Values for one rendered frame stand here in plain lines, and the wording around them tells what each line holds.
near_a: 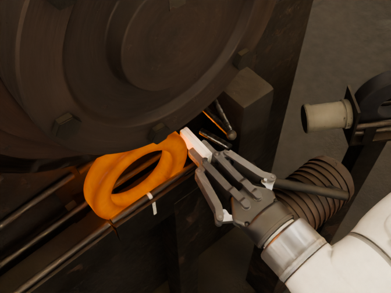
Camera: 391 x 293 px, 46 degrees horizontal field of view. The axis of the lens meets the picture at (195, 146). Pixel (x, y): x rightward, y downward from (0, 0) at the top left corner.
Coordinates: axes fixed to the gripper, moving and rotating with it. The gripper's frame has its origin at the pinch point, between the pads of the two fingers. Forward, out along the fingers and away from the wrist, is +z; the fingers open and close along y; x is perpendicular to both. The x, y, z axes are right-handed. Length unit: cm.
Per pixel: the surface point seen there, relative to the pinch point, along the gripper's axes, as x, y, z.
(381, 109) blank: -5.7, 38.1, -13.5
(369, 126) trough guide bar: -5.7, 32.8, -14.7
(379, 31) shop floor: -77, 142, 32
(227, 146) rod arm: 14.1, -2.8, -9.1
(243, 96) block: 5.6, 10.4, 0.3
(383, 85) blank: 3.4, 34.4, -12.4
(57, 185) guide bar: 1.1, -22.4, 7.0
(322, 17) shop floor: -79, 129, 56
